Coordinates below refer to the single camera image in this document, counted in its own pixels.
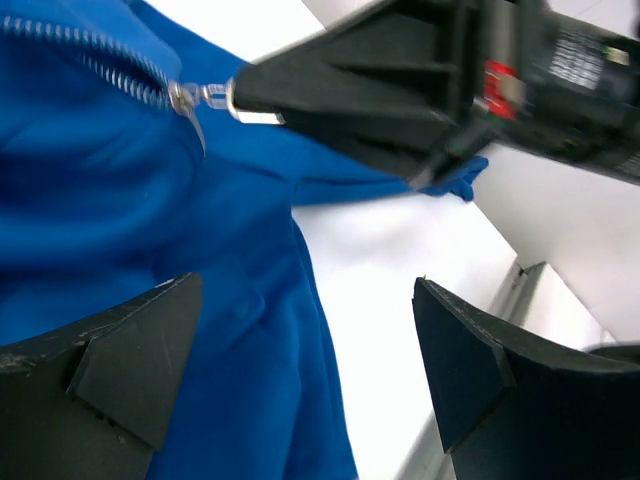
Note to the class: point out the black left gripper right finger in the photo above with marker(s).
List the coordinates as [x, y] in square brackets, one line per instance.
[571, 414]

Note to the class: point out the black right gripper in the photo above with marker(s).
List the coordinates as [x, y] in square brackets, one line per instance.
[556, 87]

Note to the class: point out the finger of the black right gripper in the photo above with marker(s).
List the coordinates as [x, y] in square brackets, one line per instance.
[391, 86]

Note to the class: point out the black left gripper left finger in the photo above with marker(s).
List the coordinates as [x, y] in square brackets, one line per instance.
[94, 399]

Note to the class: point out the silver zipper pull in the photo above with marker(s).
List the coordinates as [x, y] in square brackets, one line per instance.
[185, 98]

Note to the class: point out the blue zip-up fleece jacket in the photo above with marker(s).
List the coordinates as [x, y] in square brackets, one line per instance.
[106, 194]

